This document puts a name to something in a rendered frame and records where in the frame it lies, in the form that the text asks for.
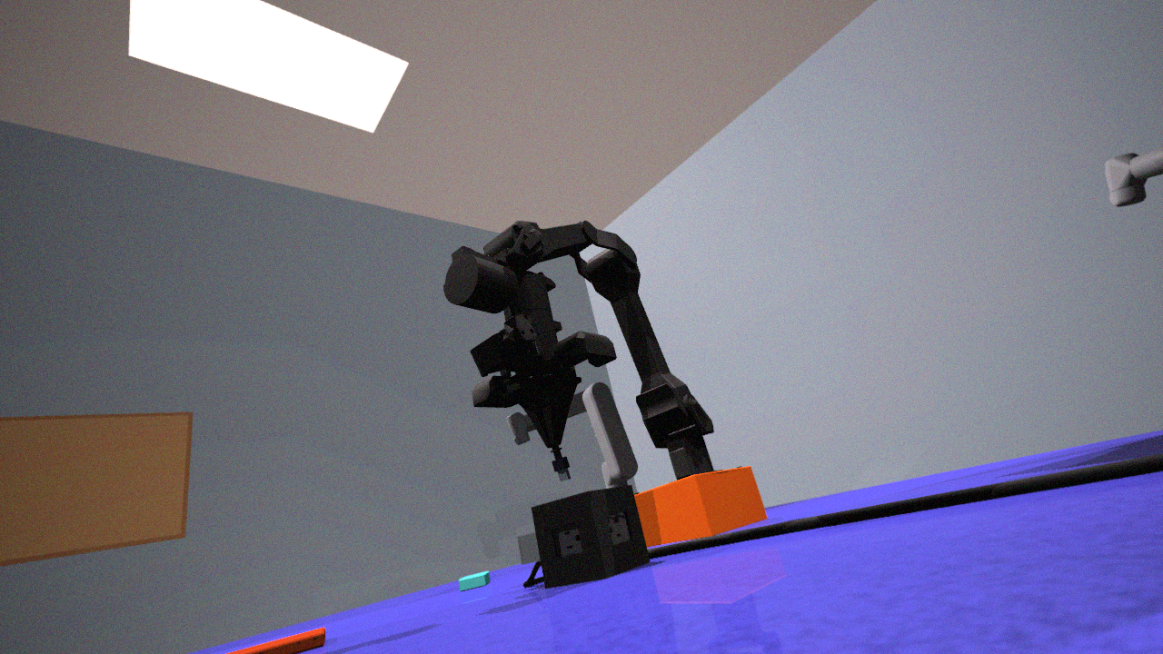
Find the teal rectangular block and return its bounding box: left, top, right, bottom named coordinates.
left=459, top=571, right=491, bottom=592

